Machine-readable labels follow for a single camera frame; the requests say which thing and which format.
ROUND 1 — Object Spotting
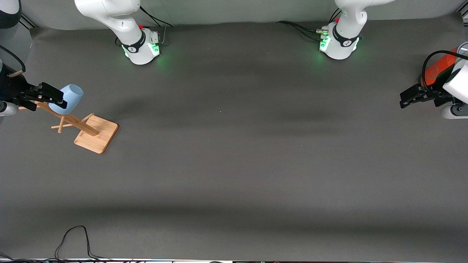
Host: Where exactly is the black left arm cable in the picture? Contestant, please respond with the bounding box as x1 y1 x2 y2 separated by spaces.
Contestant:
422 50 468 88

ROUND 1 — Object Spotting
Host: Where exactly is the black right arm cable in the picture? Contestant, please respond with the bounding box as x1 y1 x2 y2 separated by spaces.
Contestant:
0 45 26 73

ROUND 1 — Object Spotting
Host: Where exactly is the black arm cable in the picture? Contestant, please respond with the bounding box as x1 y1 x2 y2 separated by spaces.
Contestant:
0 45 26 73
422 50 468 88

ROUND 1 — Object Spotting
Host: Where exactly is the dark grey table mat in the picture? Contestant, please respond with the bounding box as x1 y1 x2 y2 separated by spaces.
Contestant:
0 13 468 262

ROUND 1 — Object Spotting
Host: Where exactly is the wooden mug tree stand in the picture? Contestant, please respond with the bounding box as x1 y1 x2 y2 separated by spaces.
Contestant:
18 102 119 155

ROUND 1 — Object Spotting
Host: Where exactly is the light blue cup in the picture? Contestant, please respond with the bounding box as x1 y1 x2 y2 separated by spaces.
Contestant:
48 84 84 116

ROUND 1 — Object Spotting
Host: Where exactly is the thin black looped cable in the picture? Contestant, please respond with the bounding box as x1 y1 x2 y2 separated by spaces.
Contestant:
55 225 110 262

